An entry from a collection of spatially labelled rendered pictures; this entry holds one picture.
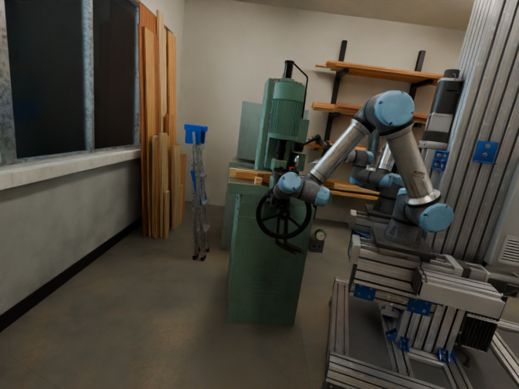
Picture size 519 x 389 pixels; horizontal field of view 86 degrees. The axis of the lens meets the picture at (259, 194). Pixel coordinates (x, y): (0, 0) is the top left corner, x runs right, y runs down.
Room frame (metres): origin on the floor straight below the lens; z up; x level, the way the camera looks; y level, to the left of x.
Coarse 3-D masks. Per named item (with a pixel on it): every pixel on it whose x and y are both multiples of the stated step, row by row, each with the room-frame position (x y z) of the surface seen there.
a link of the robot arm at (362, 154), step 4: (356, 152) 1.53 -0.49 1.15; (360, 152) 1.54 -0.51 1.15; (364, 152) 1.54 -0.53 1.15; (368, 152) 1.55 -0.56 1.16; (356, 156) 1.53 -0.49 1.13; (360, 156) 1.53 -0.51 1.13; (364, 156) 1.53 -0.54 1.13; (368, 156) 1.53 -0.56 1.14; (372, 156) 1.54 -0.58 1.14; (356, 160) 1.53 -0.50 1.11; (360, 160) 1.53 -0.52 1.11; (364, 160) 1.53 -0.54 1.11; (368, 160) 1.53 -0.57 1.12; (372, 160) 1.54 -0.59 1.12; (356, 164) 1.54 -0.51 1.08; (360, 164) 1.53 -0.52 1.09; (364, 164) 1.53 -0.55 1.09; (368, 164) 1.56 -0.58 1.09
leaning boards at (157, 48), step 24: (144, 24) 2.72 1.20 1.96; (144, 48) 2.60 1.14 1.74; (168, 48) 3.19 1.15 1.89; (144, 72) 2.60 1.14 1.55; (168, 72) 3.19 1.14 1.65; (144, 96) 2.63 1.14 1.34; (168, 96) 3.19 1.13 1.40; (144, 120) 2.62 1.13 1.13; (168, 120) 2.99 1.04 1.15; (144, 144) 2.60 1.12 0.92; (168, 144) 2.86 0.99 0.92; (144, 168) 2.59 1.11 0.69; (168, 168) 2.87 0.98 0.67; (144, 192) 2.58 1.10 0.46; (168, 192) 2.64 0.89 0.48; (144, 216) 2.56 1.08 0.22; (168, 216) 2.66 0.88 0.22
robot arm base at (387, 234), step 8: (392, 216) 1.17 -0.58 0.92; (392, 224) 1.15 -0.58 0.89; (400, 224) 1.12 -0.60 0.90; (408, 224) 1.11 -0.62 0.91; (384, 232) 1.17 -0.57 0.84; (392, 232) 1.13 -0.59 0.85; (400, 232) 1.11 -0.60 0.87; (408, 232) 1.10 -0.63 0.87; (416, 232) 1.10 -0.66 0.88; (392, 240) 1.11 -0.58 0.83; (400, 240) 1.10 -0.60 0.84; (408, 240) 1.09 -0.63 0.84; (416, 240) 1.11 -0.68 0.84
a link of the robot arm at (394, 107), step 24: (384, 96) 0.97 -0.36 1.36; (408, 96) 0.96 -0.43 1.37; (384, 120) 0.96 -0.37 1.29; (408, 120) 0.95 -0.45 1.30; (408, 144) 0.98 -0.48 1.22; (408, 168) 0.99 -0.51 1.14; (408, 192) 1.02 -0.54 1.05; (432, 192) 0.99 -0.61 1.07; (408, 216) 1.07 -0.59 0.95; (432, 216) 0.95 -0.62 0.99
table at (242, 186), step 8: (232, 184) 1.50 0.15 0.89; (240, 184) 1.51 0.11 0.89; (248, 184) 1.51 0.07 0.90; (256, 184) 1.53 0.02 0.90; (264, 184) 1.56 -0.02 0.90; (232, 192) 1.50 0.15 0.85; (240, 192) 1.51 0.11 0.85; (248, 192) 1.51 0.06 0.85; (256, 192) 1.52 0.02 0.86; (264, 192) 1.52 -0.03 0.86; (296, 200) 1.45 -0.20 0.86; (328, 200) 1.57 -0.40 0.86
